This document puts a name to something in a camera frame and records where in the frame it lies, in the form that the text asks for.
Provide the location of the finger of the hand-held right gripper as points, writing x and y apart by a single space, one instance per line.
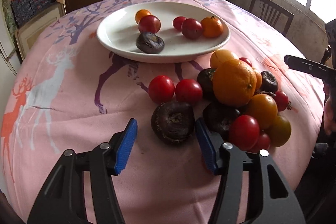
307 65

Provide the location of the pink deer print tablecloth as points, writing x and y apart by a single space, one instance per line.
65 87

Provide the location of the person's right hand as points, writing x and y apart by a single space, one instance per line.
329 113

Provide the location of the dark wooden chair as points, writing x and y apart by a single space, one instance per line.
271 15

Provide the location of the small red tomato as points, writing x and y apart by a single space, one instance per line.
178 22
263 142
281 100
246 60

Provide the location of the yellow tomato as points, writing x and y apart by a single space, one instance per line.
221 57

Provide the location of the small orange fruit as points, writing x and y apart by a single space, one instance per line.
258 79

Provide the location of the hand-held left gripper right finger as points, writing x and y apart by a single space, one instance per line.
206 148

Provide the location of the white plate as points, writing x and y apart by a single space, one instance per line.
118 32

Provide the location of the olive green tomato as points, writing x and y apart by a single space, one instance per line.
280 130

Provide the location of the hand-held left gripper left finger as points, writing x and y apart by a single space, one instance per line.
127 145

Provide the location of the mandarin orange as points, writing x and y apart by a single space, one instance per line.
211 27

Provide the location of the patterned storage boxes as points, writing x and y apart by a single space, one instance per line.
29 2

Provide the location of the small orange tomato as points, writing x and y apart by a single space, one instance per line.
142 14

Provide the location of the large orange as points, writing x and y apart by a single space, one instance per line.
234 82

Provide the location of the large dark water chestnut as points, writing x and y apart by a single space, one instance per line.
173 121

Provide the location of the dark red tomato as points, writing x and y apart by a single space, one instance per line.
192 28

